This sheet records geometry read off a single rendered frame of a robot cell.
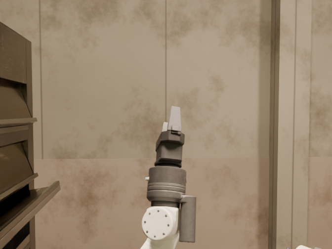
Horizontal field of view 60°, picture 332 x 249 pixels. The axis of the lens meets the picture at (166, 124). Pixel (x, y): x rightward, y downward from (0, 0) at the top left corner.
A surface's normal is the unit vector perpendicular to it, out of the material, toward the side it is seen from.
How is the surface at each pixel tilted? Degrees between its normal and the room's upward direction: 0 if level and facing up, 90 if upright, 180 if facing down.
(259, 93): 90
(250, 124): 90
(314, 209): 90
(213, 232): 90
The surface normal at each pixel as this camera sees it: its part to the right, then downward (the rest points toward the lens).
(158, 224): -0.23, -0.36
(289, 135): 0.06, 0.04
